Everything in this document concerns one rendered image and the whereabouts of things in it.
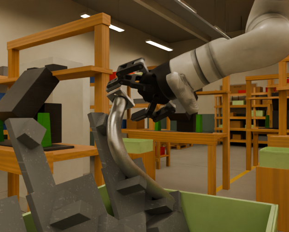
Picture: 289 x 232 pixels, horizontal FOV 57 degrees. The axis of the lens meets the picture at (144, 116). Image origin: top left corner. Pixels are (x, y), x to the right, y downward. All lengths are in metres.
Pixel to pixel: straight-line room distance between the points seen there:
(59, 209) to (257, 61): 0.38
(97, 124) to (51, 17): 7.80
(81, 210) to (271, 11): 0.43
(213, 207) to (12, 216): 0.42
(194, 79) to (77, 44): 8.24
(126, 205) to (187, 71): 0.29
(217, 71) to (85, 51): 8.44
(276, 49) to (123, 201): 0.39
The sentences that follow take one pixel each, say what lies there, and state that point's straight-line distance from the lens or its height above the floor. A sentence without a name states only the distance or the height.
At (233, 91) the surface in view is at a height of 2.16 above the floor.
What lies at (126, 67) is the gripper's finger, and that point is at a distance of 0.53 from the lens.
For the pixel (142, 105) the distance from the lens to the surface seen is 5.97.
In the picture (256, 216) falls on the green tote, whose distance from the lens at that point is 0.64.
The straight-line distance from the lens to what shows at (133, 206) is 0.60.
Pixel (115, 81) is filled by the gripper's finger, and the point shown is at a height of 1.21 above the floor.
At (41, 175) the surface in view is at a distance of 0.44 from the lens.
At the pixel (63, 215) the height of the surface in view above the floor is 1.00.
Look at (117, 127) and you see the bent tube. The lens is 0.53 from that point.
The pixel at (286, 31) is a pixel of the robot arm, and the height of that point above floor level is 1.27.
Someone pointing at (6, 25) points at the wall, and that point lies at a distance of 7.52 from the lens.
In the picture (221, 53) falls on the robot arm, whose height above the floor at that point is 1.25.
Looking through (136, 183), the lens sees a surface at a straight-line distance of 0.53.
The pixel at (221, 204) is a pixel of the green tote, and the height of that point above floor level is 0.95.
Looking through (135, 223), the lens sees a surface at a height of 0.95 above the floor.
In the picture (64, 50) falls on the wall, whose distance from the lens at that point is 8.33.
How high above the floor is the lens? 1.14
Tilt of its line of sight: level
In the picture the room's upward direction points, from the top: straight up
